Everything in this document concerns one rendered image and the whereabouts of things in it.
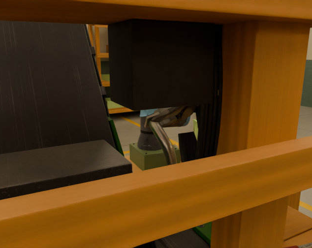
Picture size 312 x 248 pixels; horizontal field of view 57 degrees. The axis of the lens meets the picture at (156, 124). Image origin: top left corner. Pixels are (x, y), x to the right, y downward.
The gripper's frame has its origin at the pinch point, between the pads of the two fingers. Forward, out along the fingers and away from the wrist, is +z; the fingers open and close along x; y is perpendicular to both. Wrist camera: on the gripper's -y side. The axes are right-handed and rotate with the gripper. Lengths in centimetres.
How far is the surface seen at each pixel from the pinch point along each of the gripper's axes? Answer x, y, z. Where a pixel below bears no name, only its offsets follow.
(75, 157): 14.4, -5.6, 25.1
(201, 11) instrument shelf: 46.0, -7.6, 5.3
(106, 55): -372, 342, -150
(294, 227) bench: -23, -45, -31
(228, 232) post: 8.8, -33.5, 3.7
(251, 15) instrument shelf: 44.2, -9.4, -3.3
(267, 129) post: 26.0, -21.7, -7.7
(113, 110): -455, 263, -129
